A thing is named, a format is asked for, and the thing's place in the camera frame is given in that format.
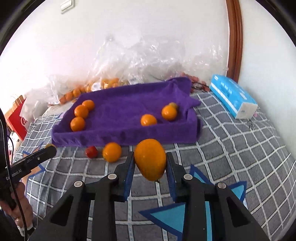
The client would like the brown wooden door frame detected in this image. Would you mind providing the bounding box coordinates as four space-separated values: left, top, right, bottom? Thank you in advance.
226 0 243 83

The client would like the blue tissue pack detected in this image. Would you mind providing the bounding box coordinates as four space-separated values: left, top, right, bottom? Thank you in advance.
210 75 258 120

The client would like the red box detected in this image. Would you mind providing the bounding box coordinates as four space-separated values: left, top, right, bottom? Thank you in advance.
4 95 28 141

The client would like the white wall switch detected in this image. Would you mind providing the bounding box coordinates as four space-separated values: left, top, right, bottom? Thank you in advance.
59 0 75 14

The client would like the black cable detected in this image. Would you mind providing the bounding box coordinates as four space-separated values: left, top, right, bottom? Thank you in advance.
0 120 30 241

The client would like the small yellow-green fruit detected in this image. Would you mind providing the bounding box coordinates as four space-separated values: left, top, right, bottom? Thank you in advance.
169 102 179 110

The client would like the small orange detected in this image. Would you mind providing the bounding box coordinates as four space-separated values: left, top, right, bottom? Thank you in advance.
134 138 167 181

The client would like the person's left hand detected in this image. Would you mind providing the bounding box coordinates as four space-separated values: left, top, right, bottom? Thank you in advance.
0 181 34 235

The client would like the purple towel tray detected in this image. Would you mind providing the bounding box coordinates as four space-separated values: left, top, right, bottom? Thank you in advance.
52 77 203 147

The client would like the large clear plastic bag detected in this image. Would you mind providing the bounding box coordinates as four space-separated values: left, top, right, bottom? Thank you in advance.
45 37 228 104

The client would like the large orange mandarin front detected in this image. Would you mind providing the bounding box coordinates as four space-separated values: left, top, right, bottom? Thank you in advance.
70 116 85 132

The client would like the grey checked star blanket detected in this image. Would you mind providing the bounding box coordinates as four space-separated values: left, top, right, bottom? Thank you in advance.
27 93 295 240

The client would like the large orange mandarin with stem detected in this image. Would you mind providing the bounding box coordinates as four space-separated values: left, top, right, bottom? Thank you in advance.
74 104 89 119

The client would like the small red tomato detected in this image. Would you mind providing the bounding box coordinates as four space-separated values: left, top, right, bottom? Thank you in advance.
85 146 98 159

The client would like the green-brown kiwi fruit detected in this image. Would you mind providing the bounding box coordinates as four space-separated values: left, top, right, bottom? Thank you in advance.
45 143 56 149

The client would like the small orange kumquat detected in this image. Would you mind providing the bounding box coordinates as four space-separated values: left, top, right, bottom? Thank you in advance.
140 114 157 126
102 142 122 163
162 105 178 121

